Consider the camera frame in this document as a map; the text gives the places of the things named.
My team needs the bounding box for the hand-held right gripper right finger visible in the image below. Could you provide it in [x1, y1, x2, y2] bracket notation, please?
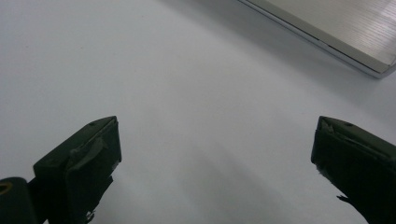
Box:
[310, 115, 396, 224]

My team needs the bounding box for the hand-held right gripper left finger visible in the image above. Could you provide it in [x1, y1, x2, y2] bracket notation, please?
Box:
[27, 115, 123, 224]

